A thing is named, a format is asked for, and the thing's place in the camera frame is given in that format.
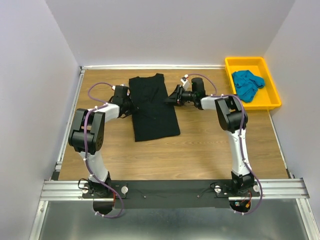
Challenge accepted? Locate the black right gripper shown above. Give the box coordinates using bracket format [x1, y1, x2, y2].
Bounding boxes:
[163, 84, 196, 107]

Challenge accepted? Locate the black t shirt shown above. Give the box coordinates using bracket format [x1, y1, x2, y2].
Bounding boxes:
[128, 73, 181, 142]

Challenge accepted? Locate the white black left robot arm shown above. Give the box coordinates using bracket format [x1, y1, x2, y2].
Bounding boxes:
[68, 84, 138, 198]

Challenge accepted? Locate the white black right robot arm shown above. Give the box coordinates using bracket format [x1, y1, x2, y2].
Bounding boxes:
[164, 76, 255, 196]

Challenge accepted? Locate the teal t shirt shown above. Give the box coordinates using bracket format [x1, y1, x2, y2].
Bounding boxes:
[231, 70, 265, 103]

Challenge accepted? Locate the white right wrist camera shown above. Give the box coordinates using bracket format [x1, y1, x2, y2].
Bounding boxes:
[180, 74, 190, 90]

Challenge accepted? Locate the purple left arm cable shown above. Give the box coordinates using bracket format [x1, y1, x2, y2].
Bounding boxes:
[83, 82, 125, 219]

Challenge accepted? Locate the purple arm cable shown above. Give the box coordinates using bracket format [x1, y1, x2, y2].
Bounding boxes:
[83, 82, 125, 219]
[186, 73, 264, 216]

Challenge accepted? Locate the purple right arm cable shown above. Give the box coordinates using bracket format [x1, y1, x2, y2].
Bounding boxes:
[186, 73, 264, 216]

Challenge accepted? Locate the aluminium back edge rail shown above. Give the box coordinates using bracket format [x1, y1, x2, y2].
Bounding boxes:
[80, 64, 225, 70]

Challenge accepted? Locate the black mounting base plate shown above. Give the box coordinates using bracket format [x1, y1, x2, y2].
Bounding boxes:
[78, 179, 260, 213]

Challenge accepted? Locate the aluminium left side rail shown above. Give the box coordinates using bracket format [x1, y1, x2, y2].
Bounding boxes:
[50, 66, 85, 181]

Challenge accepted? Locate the aluminium front frame rail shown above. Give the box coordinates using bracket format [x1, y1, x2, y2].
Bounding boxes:
[40, 178, 310, 201]

